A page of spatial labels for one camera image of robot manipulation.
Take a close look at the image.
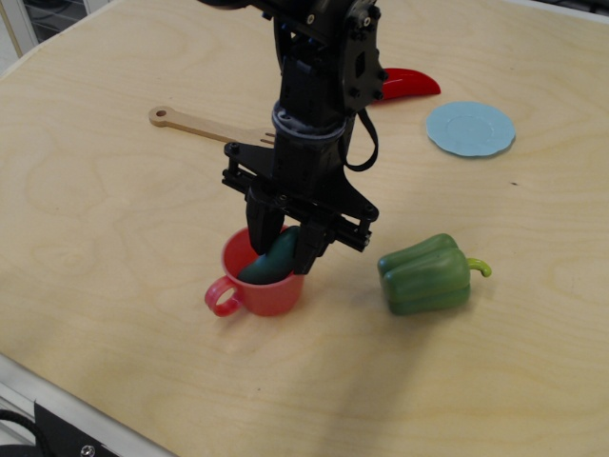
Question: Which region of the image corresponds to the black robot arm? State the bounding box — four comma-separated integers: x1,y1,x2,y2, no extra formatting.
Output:
223,1,387,275

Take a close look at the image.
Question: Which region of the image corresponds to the dark green toy cucumber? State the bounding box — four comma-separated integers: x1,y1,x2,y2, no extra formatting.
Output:
237,227,300,285

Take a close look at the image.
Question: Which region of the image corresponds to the aluminium table frame rail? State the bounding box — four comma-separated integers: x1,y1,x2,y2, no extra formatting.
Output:
1,355,172,456

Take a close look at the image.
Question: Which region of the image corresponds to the light blue toy plate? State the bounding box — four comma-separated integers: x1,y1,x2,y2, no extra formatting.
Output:
425,101,516,158

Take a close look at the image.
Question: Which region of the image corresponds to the wooden slotted spatula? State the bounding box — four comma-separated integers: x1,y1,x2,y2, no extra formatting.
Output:
148,106,275,146

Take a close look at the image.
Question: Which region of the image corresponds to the black corner bracket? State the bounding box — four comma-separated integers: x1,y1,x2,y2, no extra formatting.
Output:
34,403,117,457

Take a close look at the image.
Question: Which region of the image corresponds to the black cable loop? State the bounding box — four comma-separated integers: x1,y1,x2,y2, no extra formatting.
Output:
342,108,380,172

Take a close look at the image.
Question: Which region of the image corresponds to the red plastic cup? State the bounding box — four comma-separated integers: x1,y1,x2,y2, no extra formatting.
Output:
205,228,305,317

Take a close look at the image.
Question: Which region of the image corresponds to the green toy bell pepper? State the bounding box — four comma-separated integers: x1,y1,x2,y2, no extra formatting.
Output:
377,233,492,316

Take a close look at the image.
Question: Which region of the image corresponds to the red toy chili pepper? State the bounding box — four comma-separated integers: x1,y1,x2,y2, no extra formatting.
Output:
379,68,442,102

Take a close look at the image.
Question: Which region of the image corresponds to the black floor cable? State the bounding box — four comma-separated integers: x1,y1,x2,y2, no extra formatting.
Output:
0,407,49,457

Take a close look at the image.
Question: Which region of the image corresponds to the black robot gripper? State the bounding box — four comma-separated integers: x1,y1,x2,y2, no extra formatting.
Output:
223,136,379,275

